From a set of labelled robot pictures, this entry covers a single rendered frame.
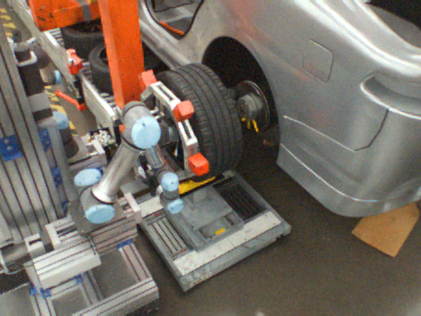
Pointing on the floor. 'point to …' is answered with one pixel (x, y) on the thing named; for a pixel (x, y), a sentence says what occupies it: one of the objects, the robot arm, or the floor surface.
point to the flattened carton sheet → (388, 228)
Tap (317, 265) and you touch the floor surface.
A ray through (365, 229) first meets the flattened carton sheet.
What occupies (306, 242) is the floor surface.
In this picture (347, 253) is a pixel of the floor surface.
